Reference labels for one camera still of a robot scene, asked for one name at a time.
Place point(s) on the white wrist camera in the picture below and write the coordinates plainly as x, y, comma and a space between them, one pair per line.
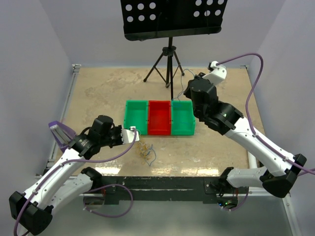
130, 135
217, 73

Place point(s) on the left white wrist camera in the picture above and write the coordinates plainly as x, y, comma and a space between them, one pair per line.
130, 135

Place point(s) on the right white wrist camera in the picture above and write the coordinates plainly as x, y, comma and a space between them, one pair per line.
217, 73

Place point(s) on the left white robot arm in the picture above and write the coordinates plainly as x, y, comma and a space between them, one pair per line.
33, 208

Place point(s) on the white tube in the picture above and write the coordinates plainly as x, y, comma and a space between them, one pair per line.
252, 161

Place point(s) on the red bin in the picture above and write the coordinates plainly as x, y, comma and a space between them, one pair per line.
159, 117

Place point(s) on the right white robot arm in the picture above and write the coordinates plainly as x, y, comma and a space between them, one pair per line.
280, 168

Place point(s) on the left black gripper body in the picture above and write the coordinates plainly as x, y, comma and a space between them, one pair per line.
114, 138

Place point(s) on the purple holder box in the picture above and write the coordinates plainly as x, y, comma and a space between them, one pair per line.
62, 133

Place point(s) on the black music stand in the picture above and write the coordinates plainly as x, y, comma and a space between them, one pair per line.
153, 19

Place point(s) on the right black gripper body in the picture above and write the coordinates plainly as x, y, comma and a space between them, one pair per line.
197, 111

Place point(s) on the green bin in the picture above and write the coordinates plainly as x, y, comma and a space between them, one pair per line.
136, 114
183, 119

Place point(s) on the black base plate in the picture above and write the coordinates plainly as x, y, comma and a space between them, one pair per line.
189, 189

